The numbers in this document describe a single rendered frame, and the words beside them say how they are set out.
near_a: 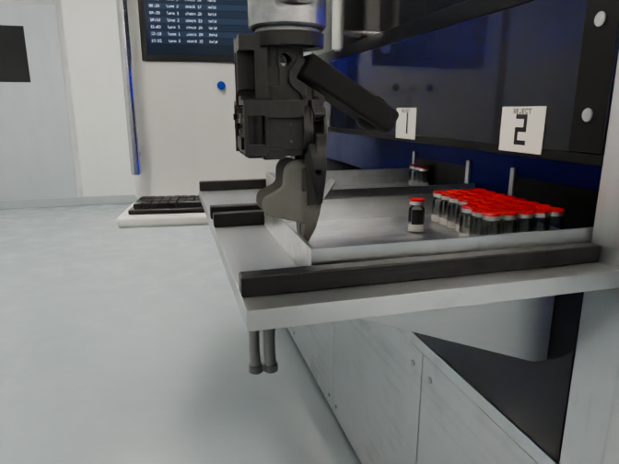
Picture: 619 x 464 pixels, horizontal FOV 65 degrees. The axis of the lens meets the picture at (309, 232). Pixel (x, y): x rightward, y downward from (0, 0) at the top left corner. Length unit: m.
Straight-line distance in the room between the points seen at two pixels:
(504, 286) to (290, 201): 0.23
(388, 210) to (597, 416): 0.38
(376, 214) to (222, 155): 0.72
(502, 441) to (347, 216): 0.41
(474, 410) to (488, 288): 0.41
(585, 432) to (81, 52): 5.77
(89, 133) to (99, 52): 0.87
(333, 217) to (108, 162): 5.34
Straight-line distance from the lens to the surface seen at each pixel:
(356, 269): 0.47
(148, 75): 1.41
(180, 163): 1.41
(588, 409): 0.69
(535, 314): 0.68
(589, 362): 0.67
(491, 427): 0.87
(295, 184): 0.49
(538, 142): 0.70
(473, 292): 0.50
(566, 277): 0.57
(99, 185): 6.05
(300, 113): 0.48
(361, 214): 0.76
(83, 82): 6.01
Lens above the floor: 1.04
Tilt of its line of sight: 14 degrees down
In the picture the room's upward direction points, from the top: straight up
